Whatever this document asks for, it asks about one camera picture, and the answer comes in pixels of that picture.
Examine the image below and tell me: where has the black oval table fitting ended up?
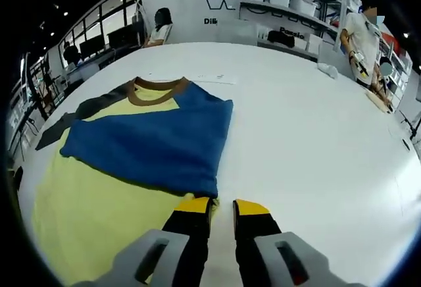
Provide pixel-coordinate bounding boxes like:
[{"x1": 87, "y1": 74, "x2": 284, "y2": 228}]
[{"x1": 14, "y1": 165, "x2": 24, "y2": 190}]

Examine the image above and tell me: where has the black computer monitor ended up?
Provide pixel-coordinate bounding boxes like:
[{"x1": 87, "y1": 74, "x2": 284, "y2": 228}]
[
  {"x1": 107, "y1": 25, "x2": 139, "y2": 51},
  {"x1": 80, "y1": 35, "x2": 106, "y2": 59}
]

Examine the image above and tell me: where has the yellow garment with blue sleeve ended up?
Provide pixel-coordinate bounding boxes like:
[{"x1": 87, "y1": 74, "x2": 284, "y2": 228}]
[{"x1": 31, "y1": 76, "x2": 234, "y2": 286}]

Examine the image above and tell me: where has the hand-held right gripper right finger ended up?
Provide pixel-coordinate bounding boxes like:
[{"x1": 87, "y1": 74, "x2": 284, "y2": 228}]
[{"x1": 232, "y1": 199, "x2": 362, "y2": 287}]

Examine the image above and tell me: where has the white table socket panel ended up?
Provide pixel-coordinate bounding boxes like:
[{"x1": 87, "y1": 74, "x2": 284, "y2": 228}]
[{"x1": 147, "y1": 71, "x2": 238, "y2": 86}]

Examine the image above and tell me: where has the grey chair back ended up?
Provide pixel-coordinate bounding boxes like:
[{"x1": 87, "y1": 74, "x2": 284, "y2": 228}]
[{"x1": 215, "y1": 20, "x2": 258, "y2": 47}]

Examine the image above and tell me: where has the black tripod stand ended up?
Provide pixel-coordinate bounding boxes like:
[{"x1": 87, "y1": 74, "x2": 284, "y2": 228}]
[{"x1": 398, "y1": 109, "x2": 421, "y2": 152}]

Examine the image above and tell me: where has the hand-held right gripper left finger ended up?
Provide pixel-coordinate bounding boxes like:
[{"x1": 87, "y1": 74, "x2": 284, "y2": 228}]
[{"x1": 72, "y1": 197, "x2": 214, "y2": 287}]

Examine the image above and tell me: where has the grey metal shelving unit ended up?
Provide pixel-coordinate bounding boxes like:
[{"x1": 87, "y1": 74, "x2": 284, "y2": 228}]
[{"x1": 239, "y1": 0, "x2": 362, "y2": 63}]

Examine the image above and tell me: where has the white crumpled cloth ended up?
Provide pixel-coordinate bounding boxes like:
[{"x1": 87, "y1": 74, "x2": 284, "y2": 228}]
[{"x1": 316, "y1": 62, "x2": 339, "y2": 80}]

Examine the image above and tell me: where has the white cardboard box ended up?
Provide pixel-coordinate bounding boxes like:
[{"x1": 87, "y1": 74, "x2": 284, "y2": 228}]
[{"x1": 307, "y1": 33, "x2": 322, "y2": 55}]

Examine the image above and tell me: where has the black bag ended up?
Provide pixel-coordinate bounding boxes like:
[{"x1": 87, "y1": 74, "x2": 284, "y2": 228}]
[{"x1": 267, "y1": 31, "x2": 296, "y2": 48}]

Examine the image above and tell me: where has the beige folded cloth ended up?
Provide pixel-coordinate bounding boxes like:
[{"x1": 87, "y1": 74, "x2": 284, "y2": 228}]
[{"x1": 364, "y1": 90, "x2": 395, "y2": 114}]

